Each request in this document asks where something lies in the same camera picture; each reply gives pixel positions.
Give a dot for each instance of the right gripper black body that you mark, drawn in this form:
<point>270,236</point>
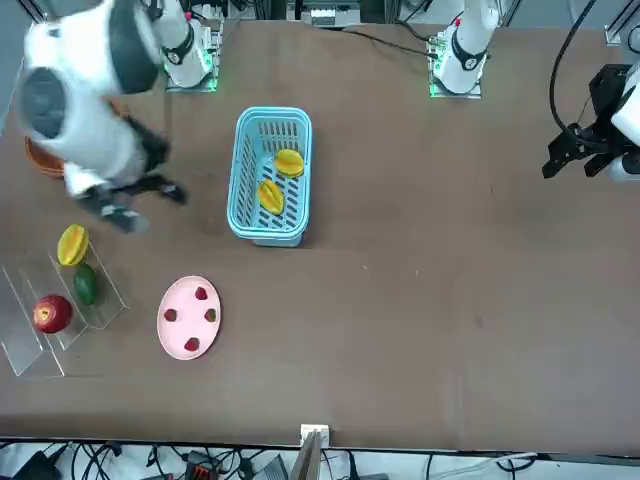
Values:
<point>152,150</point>

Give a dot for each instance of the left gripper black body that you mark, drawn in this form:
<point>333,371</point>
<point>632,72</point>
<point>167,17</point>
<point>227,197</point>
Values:
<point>607,100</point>

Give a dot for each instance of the yellow star fruit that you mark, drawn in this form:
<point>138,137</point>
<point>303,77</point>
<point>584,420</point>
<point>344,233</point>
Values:
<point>72,245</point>
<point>270,196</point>
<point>289,162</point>

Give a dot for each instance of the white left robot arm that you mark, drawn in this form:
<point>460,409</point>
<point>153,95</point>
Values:
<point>465,55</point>

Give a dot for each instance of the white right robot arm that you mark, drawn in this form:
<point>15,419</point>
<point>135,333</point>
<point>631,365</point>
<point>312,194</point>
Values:
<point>80,125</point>

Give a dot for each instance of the brown wicker basket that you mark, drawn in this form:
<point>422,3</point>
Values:
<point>42,165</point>

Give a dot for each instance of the blue plastic basket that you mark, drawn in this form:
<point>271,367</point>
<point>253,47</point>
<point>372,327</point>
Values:
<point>272,113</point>

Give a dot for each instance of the clear acrylic stepped display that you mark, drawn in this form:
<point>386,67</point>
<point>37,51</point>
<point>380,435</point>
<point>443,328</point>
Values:
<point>20,300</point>

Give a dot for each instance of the green avocado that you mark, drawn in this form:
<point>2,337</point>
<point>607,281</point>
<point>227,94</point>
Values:
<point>85,285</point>

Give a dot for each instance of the red strawberry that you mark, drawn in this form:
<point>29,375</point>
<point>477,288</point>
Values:
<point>192,344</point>
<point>201,293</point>
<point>171,315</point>
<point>210,315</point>

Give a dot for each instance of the pink plate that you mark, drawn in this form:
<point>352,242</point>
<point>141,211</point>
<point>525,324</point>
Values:
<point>190,317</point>

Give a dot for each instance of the red apple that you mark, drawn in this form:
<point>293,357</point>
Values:
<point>52,315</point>

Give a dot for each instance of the grey terminal box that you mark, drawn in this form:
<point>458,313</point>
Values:
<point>322,17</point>

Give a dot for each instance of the black orange connector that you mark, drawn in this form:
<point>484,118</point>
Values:
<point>200,470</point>

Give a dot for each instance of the large black power adapter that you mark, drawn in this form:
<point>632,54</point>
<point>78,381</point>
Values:
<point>32,465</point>

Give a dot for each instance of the aluminium frame rail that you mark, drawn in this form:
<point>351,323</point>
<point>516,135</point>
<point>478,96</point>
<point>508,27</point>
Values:
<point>614,32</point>

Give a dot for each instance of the aluminium profile post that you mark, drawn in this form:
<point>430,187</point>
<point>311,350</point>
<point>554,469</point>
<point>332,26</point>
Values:
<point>310,460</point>

